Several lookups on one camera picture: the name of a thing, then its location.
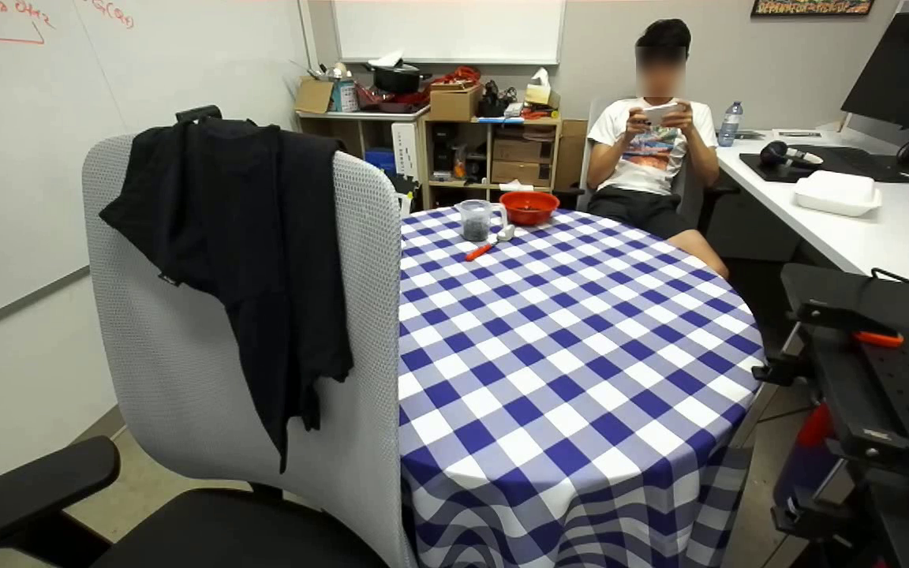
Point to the black clothing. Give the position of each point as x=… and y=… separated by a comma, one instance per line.
x=234, y=211

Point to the red marker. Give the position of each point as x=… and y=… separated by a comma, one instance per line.
x=479, y=252

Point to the clear glass cup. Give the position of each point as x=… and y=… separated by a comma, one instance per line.
x=473, y=221

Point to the red bowl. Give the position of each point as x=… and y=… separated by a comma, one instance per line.
x=528, y=206

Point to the wooden storage shelf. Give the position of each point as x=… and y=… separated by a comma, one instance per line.
x=425, y=160

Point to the large shelf cardboard box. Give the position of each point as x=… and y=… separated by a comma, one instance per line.
x=523, y=160

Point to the blue white checkered tablecloth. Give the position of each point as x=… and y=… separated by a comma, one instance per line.
x=580, y=369

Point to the cardboard box with red items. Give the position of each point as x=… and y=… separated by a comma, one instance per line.
x=454, y=103

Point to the seated person in white shirt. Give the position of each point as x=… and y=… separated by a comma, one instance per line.
x=647, y=162

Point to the small open cardboard box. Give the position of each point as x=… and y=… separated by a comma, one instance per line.
x=312, y=98

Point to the gray office chair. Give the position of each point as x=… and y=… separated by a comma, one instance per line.
x=182, y=369

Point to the clear water bottle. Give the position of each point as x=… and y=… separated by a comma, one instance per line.
x=731, y=129

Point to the black headphones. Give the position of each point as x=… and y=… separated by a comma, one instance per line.
x=778, y=155

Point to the white foam container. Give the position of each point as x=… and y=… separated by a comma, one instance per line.
x=837, y=193

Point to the black desk mat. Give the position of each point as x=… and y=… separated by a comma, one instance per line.
x=853, y=162

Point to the white desk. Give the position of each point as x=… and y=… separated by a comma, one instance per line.
x=876, y=239

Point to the black robot cart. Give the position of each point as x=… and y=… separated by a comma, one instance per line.
x=885, y=420

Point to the black computer monitor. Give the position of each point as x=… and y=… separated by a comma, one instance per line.
x=906, y=67

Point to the wall whiteboard with writing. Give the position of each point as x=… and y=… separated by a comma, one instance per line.
x=23, y=160

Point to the framed wall picture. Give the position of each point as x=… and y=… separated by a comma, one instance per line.
x=813, y=8

